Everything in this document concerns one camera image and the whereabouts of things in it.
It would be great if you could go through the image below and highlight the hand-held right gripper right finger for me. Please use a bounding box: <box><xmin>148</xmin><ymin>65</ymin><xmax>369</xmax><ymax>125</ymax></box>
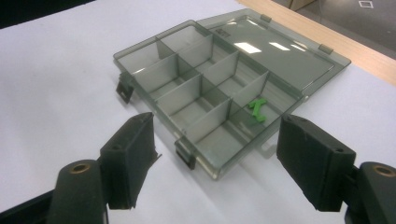
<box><xmin>276</xmin><ymin>114</ymin><xmax>357</xmax><ymax>213</ymax></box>

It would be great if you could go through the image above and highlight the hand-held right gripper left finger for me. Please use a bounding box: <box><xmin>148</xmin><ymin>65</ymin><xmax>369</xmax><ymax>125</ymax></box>
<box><xmin>99</xmin><ymin>112</ymin><xmax>162</xmax><ymax>210</ymax></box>

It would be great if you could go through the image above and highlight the small green plastic piece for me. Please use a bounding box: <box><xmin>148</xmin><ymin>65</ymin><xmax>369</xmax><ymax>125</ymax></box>
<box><xmin>247</xmin><ymin>97</ymin><xmax>269</xmax><ymax>123</ymax></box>

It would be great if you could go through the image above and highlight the transparent grey compartment box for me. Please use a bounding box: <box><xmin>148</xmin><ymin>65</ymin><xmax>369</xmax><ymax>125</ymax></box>
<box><xmin>112</xmin><ymin>7</ymin><xmax>352</xmax><ymax>181</ymax></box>

